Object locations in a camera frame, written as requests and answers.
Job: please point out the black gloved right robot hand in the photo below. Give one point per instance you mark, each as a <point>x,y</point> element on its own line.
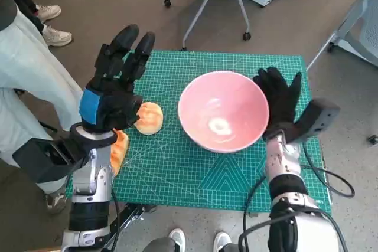
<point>280,101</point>

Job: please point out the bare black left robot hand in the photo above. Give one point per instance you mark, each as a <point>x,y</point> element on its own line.
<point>115,101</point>

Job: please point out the round toy bread roll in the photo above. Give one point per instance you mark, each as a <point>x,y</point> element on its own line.
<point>150,119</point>

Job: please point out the long toy bread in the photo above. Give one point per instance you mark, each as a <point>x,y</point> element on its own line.
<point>119,151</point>

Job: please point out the pink bowl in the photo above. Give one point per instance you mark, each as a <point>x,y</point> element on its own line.
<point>200,107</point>

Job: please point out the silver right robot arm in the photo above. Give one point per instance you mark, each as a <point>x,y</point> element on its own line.
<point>280,160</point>

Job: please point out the person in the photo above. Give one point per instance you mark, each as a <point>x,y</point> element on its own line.
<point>29,86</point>
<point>23,1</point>

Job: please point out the green cutting mat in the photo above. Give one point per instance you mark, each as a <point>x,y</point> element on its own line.
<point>177,175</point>

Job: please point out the small black floor object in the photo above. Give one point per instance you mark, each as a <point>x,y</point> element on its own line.
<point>373,139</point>

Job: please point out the small grey table clip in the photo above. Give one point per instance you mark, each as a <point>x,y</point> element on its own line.
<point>254,215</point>

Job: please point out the white shoe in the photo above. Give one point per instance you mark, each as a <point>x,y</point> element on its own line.
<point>222,240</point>
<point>177,238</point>

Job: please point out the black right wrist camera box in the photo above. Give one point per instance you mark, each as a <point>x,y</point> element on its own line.
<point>319,116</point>

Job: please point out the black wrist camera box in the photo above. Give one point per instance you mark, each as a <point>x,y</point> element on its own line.
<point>38,160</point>
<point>319,116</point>

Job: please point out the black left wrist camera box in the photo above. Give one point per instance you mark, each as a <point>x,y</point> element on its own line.
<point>38,160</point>

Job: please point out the black metal table bracket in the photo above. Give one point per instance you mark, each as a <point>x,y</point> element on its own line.
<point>133,219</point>

